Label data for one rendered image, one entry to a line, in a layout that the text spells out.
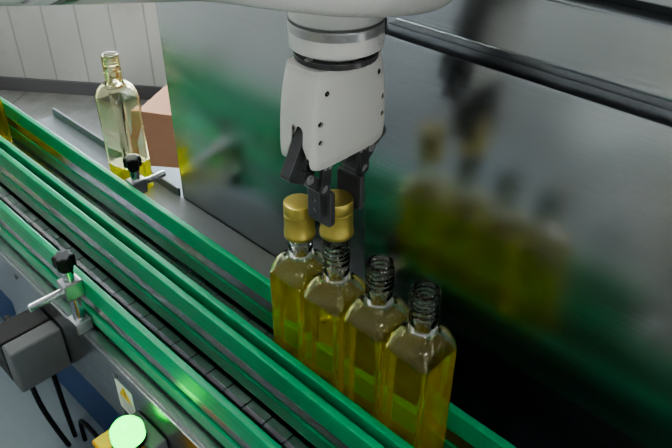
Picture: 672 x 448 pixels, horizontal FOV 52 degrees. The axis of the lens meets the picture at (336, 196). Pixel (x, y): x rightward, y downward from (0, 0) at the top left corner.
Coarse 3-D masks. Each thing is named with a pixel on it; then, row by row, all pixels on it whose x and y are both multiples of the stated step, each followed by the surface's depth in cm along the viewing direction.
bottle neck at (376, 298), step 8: (376, 256) 70; (384, 256) 70; (368, 264) 69; (376, 264) 71; (384, 264) 70; (392, 264) 69; (368, 272) 69; (376, 272) 68; (384, 272) 68; (392, 272) 69; (368, 280) 70; (376, 280) 69; (384, 280) 69; (392, 280) 70; (368, 288) 70; (376, 288) 69; (384, 288) 69; (392, 288) 70; (368, 296) 71; (376, 296) 70; (384, 296) 70; (392, 296) 71; (368, 304) 71; (376, 304) 70; (384, 304) 71
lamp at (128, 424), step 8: (128, 416) 89; (112, 424) 88; (120, 424) 88; (128, 424) 88; (136, 424) 88; (112, 432) 87; (120, 432) 87; (128, 432) 87; (136, 432) 87; (144, 432) 89; (112, 440) 87; (120, 440) 87; (128, 440) 87; (136, 440) 87; (144, 440) 89
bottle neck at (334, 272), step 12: (324, 240) 72; (348, 240) 72; (324, 252) 73; (336, 252) 72; (348, 252) 73; (324, 264) 73; (336, 264) 73; (348, 264) 73; (324, 276) 74; (336, 276) 73; (348, 276) 74
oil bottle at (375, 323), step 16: (352, 304) 72; (400, 304) 72; (352, 320) 72; (368, 320) 71; (384, 320) 70; (400, 320) 72; (352, 336) 73; (368, 336) 71; (384, 336) 70; (352, 352) 74; (368, 352) 72; (352, 368) 76; (368, 368) 73; (352, 384) 77; (368, 384) 75; (352, 400) 78; (368, 400) 76
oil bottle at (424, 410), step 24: (408, 336) 68; (432, 336) 68; (384, 360) 71; (408, 360) 68; (432, 360) 67; (384, 384) 72; (408, 384) 69; (432, 384) 69; (384, 408) 74; (408, 408) 71; (432, 408) 71; (408, 432) 73; (432, 432) 74
